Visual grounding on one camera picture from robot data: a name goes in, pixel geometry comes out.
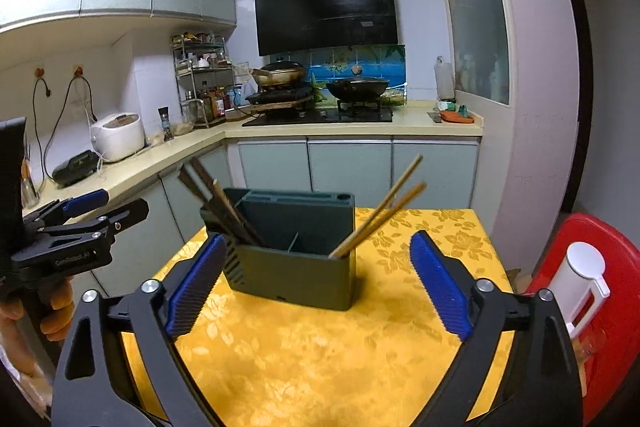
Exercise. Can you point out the person's left hand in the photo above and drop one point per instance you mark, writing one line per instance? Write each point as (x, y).
(57, 312)

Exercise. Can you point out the orange tray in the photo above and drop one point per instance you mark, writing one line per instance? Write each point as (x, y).
(457, 117)

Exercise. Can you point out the dark wooden chopstick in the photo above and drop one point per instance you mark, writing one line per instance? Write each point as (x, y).
(202, 174)
(197, 197)

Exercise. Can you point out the black countertop appliance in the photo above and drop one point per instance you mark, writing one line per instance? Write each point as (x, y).
(75, 167)

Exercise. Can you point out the black gas stove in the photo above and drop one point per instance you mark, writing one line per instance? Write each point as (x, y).
(325, 116)

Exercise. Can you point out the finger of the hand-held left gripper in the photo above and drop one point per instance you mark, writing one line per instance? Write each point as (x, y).
(125, 214)
(85, 202)

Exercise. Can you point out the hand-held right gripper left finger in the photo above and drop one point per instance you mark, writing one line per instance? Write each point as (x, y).
(195, 287)

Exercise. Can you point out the dark green utensil holder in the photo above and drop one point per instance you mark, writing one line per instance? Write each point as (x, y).
(295, 277)

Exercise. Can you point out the light wooden chopstick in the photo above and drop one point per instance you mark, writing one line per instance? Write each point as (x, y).
(395, 187)
(400, 205)

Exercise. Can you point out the black wok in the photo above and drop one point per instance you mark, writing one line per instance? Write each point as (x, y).
(357, 88)

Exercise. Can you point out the beige kitchen countertop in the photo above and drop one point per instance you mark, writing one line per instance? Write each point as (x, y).
(415, 127)

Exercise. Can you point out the white electric kettle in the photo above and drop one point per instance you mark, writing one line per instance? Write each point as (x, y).
(580, 277)

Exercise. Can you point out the white rice cooker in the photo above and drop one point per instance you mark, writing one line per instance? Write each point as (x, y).
(120, 137)

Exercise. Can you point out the frosted glass window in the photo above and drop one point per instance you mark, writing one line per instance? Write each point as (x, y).
(475, 7)

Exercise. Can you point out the yellow floral tablecloth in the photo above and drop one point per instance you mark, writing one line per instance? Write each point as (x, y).
(325, 357)

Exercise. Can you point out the utensil cup with chopsticks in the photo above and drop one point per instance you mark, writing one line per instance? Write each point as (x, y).
(29, 187)

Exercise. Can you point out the black pepper grinder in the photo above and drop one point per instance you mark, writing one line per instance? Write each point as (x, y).
(165, 127)

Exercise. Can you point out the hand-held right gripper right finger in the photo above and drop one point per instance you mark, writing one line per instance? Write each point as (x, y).
(440, 287)

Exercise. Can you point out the red plastic chair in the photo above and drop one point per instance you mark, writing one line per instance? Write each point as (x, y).
(615, 282)

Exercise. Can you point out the metal spice rack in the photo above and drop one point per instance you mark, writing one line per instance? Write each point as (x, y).
(205, 77)

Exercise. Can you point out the white plastic bottle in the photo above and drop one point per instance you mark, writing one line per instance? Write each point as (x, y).
(444, 79)

